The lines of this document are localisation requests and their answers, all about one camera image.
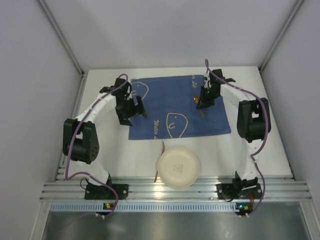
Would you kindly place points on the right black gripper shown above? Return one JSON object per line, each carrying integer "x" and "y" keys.
{"x": 206, "y": 98}

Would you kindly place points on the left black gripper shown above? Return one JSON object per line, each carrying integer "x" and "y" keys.
{"x": 130, "y": 110}

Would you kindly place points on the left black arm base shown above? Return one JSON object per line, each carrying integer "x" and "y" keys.
{"x": 100, "y": 192}

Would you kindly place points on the aluminium rail frame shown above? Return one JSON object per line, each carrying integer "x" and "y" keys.
{"x": 204, "y": 189}

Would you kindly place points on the cream ceramic plate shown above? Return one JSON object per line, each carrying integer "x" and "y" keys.
{"x": 178, "y": 168}

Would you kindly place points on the slotted cable duct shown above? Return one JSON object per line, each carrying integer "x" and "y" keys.
{"x": 150, "y": 207}

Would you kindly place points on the brown fork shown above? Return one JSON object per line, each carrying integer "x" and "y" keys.
{"x": 163, "y": 148}

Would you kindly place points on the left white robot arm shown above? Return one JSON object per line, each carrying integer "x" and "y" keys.
{"x": 80, "y": 143}

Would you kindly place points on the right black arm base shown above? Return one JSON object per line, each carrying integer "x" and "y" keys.
{"x": 239, "y": 188}

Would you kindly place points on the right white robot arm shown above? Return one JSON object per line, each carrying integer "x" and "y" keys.
{"x": 253, "y": 122}

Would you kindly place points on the gold metal spoon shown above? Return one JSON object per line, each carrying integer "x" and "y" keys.
{"x": 196, "y": 98}

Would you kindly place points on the blue fish placemat cloth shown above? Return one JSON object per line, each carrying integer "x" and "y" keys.
{"x": 171, "y": 110}

